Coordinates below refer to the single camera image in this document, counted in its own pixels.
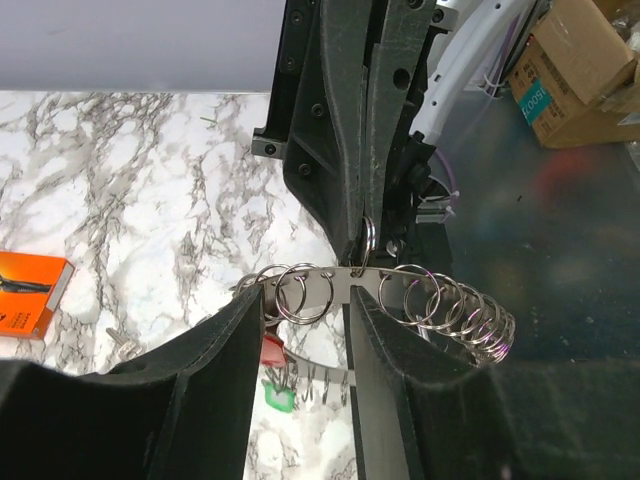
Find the orange Gillette razor box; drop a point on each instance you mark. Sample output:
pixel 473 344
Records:
pixel 31 290

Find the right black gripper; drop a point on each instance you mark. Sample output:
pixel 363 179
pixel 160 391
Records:
pixel 341 109

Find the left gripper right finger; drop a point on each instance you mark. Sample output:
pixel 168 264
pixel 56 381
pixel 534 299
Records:
pixel 423 414

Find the red key tag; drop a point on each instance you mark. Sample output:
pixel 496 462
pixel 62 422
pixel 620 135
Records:
pixel 273 352

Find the green key tag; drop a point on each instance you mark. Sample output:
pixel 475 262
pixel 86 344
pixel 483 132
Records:
pixel 282 400

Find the cardboard boxes stack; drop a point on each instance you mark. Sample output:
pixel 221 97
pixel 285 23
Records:
pixel 577 81

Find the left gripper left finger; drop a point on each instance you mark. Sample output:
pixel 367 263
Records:
pixel 180 411

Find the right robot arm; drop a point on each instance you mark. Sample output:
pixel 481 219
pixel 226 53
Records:
pixel 453 60

